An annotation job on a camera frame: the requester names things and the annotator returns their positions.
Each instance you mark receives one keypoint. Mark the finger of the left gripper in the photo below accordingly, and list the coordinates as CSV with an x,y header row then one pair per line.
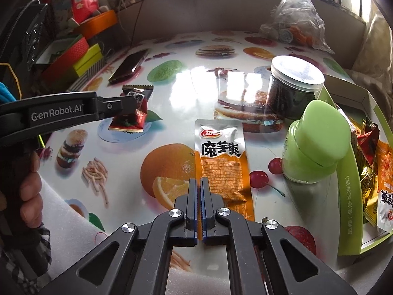
x,y
27,118

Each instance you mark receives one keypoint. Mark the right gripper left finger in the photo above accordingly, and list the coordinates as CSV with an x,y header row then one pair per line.
x,y
134,259

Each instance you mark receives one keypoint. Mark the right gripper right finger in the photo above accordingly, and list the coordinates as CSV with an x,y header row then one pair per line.
x,y
263,257

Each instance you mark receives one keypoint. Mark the white orange konjac packet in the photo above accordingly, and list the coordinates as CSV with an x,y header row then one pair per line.
x,y
220,154

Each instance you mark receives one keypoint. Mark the red black date packet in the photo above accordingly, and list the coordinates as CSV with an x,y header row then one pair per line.
x,y
134,121

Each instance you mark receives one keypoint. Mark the red gold candy packet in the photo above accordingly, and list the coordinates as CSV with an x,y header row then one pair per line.
x,y
364,140

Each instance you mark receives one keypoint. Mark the orange konjac snack packet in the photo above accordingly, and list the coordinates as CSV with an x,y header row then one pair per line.
x,y
378,209

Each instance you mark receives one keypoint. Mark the person left hand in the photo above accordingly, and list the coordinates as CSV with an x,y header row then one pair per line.
x,y
30,192

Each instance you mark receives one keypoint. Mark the red textured box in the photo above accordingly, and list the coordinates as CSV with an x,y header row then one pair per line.
x,y
66,60

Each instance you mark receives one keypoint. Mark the orange storage box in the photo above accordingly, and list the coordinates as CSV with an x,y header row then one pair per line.
x,y
97,24

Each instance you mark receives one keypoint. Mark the striped black white box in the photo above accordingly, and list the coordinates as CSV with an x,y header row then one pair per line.
x,y
87,76

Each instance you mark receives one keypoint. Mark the yellow green box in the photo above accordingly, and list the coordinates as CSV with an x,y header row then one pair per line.
x,y
90,58

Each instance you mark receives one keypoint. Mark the white foam sheet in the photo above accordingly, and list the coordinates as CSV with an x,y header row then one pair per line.
x,y
197,270

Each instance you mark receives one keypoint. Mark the black smartphone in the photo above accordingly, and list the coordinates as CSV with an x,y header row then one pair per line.
x,y
128,67

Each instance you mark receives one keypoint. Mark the green cream jar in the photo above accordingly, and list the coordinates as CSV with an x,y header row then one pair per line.
x,y
315,143

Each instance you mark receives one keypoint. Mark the clear jar white lid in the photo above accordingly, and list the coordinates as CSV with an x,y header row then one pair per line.
x,y
293,83

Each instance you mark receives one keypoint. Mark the cream patterned curtain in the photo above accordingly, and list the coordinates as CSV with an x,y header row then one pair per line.
x,y
372,68

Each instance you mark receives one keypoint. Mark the clear plastic bag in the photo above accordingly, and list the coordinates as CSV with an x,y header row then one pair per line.
x,y
296,22

